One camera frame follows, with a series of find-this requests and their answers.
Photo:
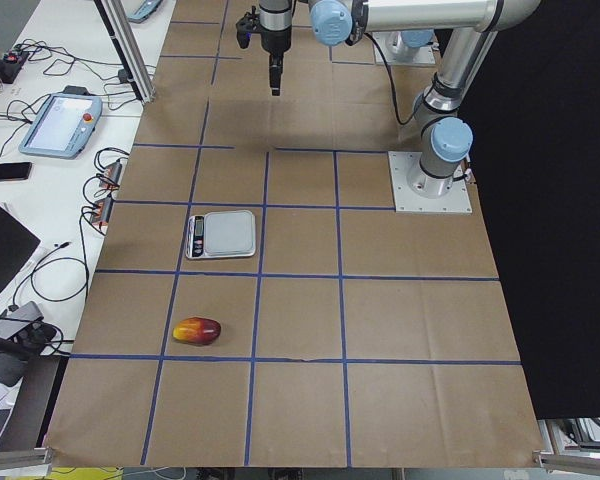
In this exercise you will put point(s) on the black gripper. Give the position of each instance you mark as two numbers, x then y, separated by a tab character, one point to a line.
275	41

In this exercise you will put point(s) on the red yellow mango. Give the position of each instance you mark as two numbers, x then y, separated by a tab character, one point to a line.
197	331

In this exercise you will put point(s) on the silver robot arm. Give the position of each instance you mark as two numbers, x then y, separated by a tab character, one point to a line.
333	91
410	45

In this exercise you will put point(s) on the right blue teach pendant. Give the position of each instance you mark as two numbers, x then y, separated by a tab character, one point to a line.
145	10

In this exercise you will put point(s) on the blue teach pendant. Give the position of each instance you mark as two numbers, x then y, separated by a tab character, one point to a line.
63	126
145	10

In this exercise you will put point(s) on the silver digital kitchen scale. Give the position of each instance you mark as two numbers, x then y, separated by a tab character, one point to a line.
217	235

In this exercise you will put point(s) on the left blue teach pendant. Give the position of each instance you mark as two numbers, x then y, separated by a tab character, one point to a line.
63	126

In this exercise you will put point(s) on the brown paper table cover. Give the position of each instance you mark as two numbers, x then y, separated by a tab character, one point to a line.
352	337

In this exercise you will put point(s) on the black smartphone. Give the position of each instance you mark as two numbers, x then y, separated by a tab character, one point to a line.
15	171

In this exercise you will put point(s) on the grey usb hub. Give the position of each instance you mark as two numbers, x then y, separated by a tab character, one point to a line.
14	322

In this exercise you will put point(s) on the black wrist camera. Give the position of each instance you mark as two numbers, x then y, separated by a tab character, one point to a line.
246	27

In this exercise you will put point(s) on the arm grey base plate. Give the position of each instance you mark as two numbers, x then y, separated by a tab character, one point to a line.
383	52
416	192

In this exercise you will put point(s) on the aluminium frame post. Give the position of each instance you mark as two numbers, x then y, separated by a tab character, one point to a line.
120	33

